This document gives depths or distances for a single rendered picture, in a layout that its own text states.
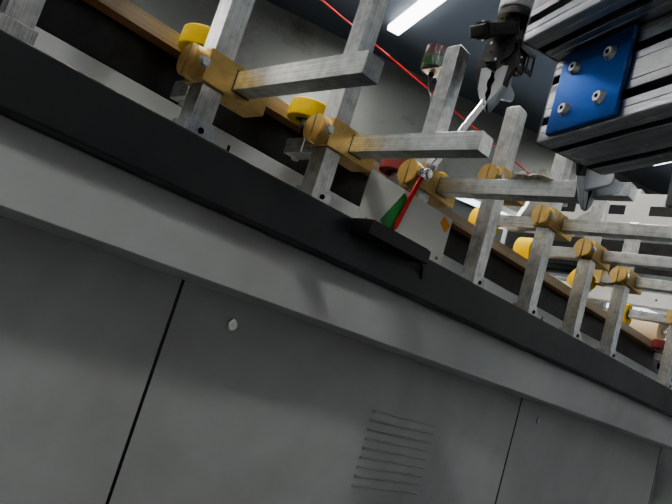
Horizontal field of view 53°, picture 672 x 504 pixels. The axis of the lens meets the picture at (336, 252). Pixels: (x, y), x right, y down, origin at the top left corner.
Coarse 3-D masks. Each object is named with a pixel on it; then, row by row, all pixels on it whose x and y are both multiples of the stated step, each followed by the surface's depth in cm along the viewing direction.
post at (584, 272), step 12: (600, 204) 184; (600, 216) 183; (600, 240) 184; (588, 264) 181; (576, 276) 183; (588, 276) 181; (576, 288) 181; (588, 288) 182; (576, 300) 180; (576, 312) 179; (564, 324) 180; (576, 324) 179
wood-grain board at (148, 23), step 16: (96, 0) 102; (112, 0) 103; (128, 0) 105; (112, 16) 106; (128, 16) 105; (144, 16) 107; (144, 32) 108; (160, 32) 109; (176, 32) 111; (160, 48) 113; (176, 48) 112; (272, 112) 128; (368, 176) 150; (384, 176) 149; (448, 208) 167; (464, 224) 172; (496, 240) 183; (512, 256) 189; (560, 288) 210; (592, 304) 226; (640, 336) 257; (656, 352) 273
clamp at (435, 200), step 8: (408, 160) 129; (400, 168) 130; (408, 168) 129; (416, 168) 127; (400, 176) 129; (408, 176) 128; (416, 176) 127; (440, 176) 132; (408, 184) 129; (424, 184) 129; (432, 184) 130; (432, 192) 131; (432, 200) 134; (440, 200) 133; (448, 200) 134
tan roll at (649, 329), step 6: (630, 324) 325; (636, 324) 323; (642, 324) 321; (648, 324) 319; (654, 324) 317; (660, 324) 318; (642, 330) 320; (648, 330) 318; (654, 330) 316; (660, 330) 318; (666, 330) 317; (648, 336) 319; (654, 336) 317; (660, 336) 319
